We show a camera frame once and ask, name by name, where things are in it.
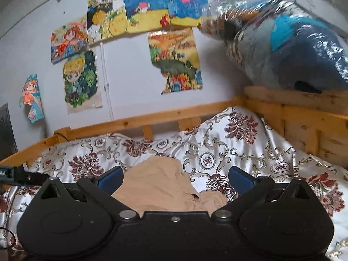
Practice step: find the white wall pipe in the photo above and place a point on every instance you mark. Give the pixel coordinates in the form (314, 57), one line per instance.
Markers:
(106, 81)

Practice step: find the pink jellyfish wall painting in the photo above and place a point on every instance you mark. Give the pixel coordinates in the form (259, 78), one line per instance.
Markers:
(187, 2)

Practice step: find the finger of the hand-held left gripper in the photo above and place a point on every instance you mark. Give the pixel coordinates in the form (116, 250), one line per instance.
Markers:
(31, 177)

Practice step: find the clear plastic bag of bedding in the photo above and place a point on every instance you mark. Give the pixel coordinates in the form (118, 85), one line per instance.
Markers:
(285, 43)

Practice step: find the pineapple wall poster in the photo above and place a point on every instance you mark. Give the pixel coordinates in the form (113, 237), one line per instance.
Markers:
(107, 19)

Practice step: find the blond figure wall poster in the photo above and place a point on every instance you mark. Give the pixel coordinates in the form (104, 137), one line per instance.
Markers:
(80, 84)

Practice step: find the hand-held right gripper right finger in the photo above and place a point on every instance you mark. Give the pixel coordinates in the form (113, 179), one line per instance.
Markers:
(240, 180)

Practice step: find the white floral bed blanket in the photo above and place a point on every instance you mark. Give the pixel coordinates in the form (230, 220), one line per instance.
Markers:
(217, 141)

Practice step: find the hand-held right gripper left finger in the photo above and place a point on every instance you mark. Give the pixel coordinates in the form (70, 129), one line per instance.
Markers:
(112, 179)

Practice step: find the wooden bed frame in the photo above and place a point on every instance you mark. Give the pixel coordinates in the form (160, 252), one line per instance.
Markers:
(163, 115)

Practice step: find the beige garment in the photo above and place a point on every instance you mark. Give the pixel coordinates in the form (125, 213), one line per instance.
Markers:
(155, 185)

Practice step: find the orange-haired figure wall poster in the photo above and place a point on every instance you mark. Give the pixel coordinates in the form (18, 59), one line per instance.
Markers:
(69, 39)

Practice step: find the mushroom beach wall painting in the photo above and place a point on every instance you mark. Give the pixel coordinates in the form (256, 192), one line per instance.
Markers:
(145, 11)

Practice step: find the small torn figure poster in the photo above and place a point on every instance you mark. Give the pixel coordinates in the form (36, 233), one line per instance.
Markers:
(32, 98)

